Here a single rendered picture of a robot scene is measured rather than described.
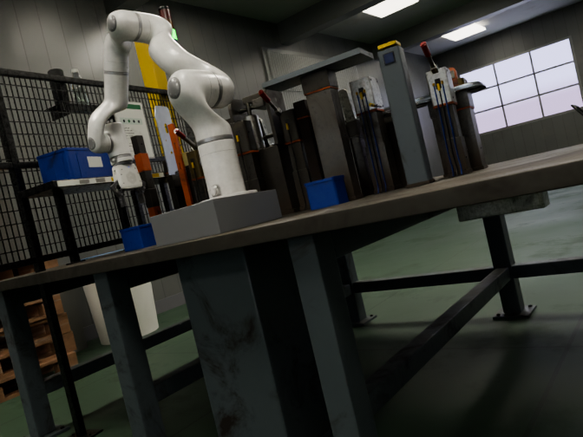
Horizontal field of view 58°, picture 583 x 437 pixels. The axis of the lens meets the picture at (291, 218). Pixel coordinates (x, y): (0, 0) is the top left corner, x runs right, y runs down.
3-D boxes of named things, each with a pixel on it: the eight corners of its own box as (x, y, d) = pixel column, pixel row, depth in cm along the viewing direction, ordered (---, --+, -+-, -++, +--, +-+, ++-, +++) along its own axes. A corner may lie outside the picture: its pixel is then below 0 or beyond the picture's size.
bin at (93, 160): (121, 176, 238) (115, 148, 238) (73, 179, 210) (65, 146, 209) (94, 185, 244) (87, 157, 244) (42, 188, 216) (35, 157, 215)
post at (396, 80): (435, 181, 171) (404, 48, 170) (429, 183, 164) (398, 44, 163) (412, 186, 174) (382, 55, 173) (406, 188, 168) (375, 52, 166)
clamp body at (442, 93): (474, 172, 182) (450, 69, 181) (468, 174, 172) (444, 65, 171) (452, 177, 185) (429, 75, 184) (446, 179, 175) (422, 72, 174)
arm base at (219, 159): (235, 195, 157) (221, 134, 157) (187, 208, 166) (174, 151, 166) (268, 191, 174) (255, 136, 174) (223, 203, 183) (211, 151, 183)
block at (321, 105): (363, 197, 183) (334, 70, 181) (356, 199, 175) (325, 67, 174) (337, 203, 187) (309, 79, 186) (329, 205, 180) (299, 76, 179)
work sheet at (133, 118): (154, 158, 286) (141, 102, 285) (125, 159, 266) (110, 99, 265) (152, 159, 287) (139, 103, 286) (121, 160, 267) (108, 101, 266)
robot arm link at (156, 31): (195, 115, 167) (232, 115, 179) (208, 82, 161) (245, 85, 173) (115, 34, 187) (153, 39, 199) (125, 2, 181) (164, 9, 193)
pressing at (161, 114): (185, 173, 261) (168, 106, 260) (169, 174, 250) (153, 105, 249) (184, 173, 261) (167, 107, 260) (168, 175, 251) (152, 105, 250)
